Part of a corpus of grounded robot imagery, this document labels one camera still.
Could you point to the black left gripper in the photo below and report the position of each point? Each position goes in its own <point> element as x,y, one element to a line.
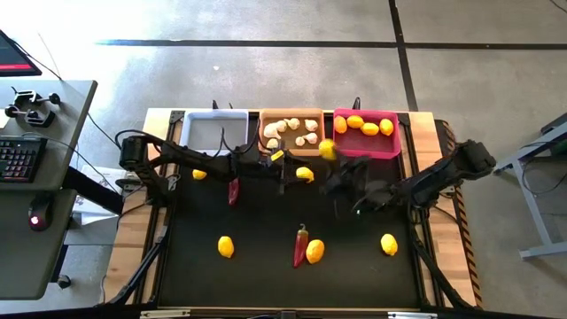
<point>254,165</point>

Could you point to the yellow tape tag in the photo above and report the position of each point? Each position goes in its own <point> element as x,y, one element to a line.
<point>277,155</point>

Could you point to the dark red pepper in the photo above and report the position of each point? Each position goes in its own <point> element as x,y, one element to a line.
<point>233,191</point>

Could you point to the thick black frame bar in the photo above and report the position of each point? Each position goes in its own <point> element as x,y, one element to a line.
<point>95,190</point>

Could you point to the black desk clamp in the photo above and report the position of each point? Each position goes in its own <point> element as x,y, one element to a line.
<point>28,96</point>
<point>33,117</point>

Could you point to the pink plastic basket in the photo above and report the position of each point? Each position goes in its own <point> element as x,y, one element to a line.
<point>367,146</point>

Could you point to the pale yellow lemon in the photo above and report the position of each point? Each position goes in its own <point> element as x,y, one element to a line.
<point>354,121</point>

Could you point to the orange citrus fruit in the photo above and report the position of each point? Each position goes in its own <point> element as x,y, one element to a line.
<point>315,251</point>

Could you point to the dark desk screen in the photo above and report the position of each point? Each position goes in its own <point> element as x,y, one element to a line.
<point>13,57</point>

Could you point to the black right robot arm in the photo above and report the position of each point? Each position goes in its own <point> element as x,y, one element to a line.
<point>443,177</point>

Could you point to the large white garlic bulb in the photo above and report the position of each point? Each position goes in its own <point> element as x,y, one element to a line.
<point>271,130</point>

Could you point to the small yellow lemon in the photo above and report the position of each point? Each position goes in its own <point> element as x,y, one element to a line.
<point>199,174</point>

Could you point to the black table mat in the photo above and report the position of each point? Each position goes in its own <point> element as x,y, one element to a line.
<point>266,283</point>

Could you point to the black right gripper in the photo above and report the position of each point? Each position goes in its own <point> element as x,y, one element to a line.
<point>374,195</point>

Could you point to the black aluminium table frame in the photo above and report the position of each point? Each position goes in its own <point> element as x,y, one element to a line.
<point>176,116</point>

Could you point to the grey metal stand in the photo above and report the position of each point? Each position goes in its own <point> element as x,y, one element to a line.
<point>535,212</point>

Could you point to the black backlit keyboard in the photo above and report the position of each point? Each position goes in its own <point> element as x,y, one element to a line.
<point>20,159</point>

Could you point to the white paper sheets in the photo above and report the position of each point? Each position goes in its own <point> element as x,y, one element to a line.
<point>97,217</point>

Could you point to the black computer mouse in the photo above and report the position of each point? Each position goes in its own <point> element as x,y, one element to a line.
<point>40,216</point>

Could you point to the small white garlic bulb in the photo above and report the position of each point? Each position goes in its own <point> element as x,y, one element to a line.
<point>300,141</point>

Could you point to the white plastic basket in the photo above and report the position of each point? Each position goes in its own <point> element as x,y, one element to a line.
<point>204,133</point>

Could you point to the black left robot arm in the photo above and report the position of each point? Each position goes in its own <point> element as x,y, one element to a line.
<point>190,159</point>

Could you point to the orange plastic basket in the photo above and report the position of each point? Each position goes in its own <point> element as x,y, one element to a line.
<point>290,135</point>

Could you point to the silver aluminium bracket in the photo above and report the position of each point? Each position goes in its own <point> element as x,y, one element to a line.
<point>164,313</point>
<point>412,315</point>

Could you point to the black desk foot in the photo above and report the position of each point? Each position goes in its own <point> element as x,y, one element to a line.
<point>64,281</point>

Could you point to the yellow black hazard tape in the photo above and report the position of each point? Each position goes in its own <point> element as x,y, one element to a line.
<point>474,274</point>

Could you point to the grey side desk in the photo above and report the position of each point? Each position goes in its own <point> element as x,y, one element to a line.
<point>26,252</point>

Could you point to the long red chili pepper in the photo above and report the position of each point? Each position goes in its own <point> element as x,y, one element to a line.
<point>300,245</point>

